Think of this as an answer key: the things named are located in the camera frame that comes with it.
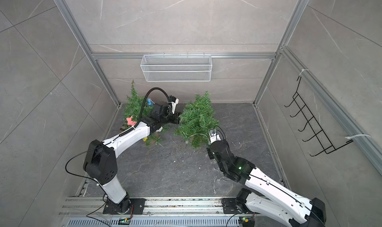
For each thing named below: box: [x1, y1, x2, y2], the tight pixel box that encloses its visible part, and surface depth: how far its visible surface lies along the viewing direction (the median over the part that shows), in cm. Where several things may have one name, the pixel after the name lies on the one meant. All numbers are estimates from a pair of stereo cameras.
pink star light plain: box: [126, 115, 137, 126], surface depth 75 cm
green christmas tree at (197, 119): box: [174, 91, 220, 149], surface depth 76 cm
